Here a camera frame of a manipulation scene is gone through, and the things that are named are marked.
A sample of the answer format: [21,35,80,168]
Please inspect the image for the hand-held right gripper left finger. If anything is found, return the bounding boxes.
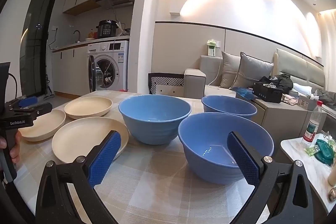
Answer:
[35,130,122,224]

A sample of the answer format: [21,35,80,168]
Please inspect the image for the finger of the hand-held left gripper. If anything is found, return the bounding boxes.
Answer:
[18,96,40,108]
[10,102,53,121]

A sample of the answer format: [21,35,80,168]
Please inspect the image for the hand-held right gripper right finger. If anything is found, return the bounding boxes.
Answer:
[227,131,315,224]

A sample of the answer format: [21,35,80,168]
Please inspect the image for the cream plate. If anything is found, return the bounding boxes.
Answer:
[52,117,130,165]
[18,109,66,142]
[64,97,113,120]

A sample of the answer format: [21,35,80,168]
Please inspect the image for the blue bowl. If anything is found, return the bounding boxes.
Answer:
[201,95,258,121]
[118,94,192,145]
[178,112,274,186]

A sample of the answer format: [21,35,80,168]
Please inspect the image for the person's left hand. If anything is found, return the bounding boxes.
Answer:
[0,132,23,164]

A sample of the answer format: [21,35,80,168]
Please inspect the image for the floor mop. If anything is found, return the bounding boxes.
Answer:
[43,74,56,98]

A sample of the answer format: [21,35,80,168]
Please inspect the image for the white lower kitchen cabinets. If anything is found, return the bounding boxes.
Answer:
[51,42,91,97]

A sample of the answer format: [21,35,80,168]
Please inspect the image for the beige low cabinet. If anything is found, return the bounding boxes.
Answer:
[235,91,328,141]

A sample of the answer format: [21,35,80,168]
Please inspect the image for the dark glass door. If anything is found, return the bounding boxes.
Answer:
[20,0,59,98]

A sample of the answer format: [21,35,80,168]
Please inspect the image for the beige checked tablecloth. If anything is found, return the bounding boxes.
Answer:
[13,91,272,224]

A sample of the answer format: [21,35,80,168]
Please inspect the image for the white side table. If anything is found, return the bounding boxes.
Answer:
[280,135,336,214]

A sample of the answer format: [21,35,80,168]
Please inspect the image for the black box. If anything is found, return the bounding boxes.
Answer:
[252,81,284,103]

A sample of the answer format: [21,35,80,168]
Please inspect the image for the magazine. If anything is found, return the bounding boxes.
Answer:
[281,94,300,105]

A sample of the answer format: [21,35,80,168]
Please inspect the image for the plastic water bottle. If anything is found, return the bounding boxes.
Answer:
[301,101,323,148]

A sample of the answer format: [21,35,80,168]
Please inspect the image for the teal lid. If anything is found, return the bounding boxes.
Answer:
[313,138,336,166]

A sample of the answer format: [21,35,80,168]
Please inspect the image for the white washing machine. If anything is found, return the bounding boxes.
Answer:
[87,40,130,93]

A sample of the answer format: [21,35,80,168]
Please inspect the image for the tissue box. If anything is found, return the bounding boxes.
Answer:
[297,94,320,111]

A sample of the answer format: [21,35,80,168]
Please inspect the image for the black clothes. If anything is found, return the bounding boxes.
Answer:
[258,73,294,91]

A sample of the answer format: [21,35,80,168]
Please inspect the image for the grey pillow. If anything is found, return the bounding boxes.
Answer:
[220,51,242,88]
[230,52,275,90]

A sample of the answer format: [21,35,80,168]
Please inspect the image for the beige sofa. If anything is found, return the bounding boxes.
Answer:
[183,55,279,100]

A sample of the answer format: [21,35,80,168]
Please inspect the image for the chair with patterned back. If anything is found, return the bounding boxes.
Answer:
[148,72,186,96]

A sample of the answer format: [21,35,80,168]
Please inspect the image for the black pressure cooker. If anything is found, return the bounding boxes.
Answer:
[97,20,119,39]

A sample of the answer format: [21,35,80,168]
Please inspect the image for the grey clothes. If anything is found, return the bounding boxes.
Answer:
[314,89,336,107]

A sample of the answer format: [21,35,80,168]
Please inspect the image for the beige padded headboard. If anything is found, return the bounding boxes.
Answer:
[273,48,326,91]

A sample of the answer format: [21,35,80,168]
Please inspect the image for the white curtain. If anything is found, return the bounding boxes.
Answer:
[318,10,336,93]

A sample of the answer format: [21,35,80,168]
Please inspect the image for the black cable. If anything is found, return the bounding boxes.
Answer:
[9,73,19,101]

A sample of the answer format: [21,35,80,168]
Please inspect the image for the white cable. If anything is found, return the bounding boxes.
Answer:
[207,58,224,87]

